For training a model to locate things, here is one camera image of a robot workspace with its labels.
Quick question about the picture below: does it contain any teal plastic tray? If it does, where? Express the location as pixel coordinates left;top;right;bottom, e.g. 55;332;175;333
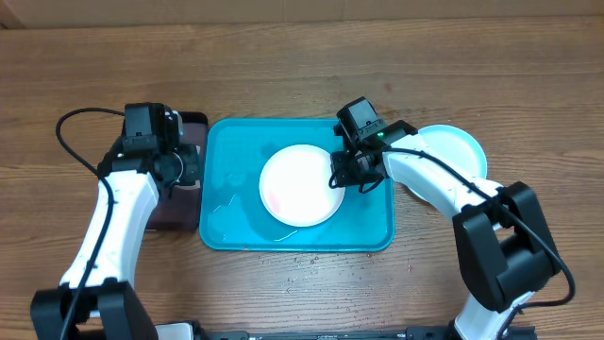
199;118;395;252

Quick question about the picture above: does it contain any white plate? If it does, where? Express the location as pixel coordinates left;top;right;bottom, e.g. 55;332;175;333
259;144;345;228

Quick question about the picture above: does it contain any dark maroon tray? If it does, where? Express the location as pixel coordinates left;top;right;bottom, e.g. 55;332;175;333
146;111;209;231

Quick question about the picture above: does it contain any pink green scrub sponge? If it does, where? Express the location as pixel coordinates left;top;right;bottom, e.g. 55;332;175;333
176;183;201;191

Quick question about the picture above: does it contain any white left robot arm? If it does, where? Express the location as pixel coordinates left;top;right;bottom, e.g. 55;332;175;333
30;103;209;339

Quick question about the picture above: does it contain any light blue plate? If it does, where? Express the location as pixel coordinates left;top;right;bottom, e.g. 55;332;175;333
396;125;488;201

